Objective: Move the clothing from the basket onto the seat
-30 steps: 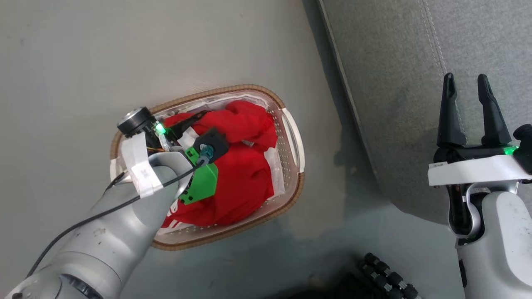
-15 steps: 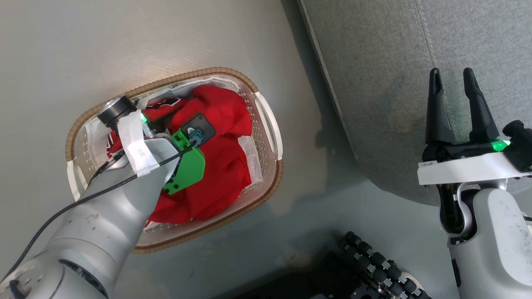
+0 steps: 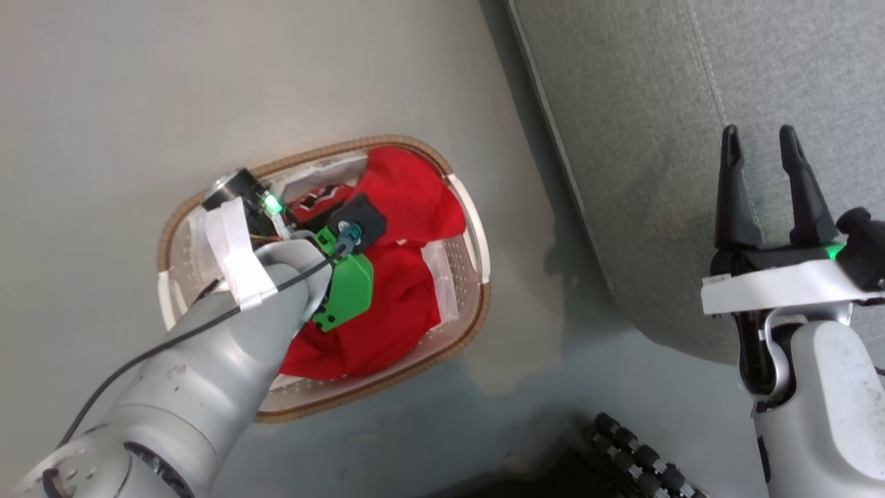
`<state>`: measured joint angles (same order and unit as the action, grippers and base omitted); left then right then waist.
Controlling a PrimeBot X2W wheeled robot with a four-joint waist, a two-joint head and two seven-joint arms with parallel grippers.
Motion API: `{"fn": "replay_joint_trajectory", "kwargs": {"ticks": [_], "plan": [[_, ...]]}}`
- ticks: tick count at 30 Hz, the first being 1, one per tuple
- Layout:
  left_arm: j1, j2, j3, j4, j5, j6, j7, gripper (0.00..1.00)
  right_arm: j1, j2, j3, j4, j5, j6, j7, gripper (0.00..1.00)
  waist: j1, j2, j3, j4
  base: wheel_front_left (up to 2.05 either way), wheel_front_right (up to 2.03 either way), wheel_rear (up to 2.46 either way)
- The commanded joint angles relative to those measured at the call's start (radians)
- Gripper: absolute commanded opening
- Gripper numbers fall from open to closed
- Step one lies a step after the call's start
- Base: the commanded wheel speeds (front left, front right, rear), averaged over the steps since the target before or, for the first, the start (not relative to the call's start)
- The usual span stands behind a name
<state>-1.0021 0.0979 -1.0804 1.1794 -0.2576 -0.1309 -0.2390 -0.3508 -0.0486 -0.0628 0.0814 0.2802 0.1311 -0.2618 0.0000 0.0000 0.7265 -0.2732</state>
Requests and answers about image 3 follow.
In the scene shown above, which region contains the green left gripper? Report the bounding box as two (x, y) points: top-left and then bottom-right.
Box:
(313, 228), (375, 333)

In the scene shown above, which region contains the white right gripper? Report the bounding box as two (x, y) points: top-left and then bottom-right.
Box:
(700, 124), (885, 319)

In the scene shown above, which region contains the red jersey clothing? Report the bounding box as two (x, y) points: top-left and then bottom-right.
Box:
(280, 145), (467, 380)

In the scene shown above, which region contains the white basket with brown rim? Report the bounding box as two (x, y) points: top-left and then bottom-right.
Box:
(157, 135), (492, 424)

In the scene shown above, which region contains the white tape strip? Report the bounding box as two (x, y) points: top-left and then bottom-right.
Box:
(205, 197), (279, 310)

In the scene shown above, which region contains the grey fabric sofa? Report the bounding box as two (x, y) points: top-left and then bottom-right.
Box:
(508, 0), (885, 365)

